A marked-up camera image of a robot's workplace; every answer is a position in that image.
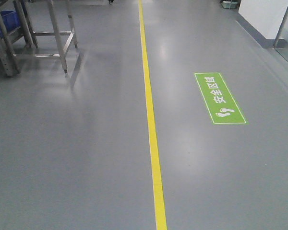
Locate left blue plastic bin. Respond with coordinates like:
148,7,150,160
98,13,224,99
0,11,21,37

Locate stainless steel rack frame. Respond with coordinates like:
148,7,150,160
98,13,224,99
0,0,38,76

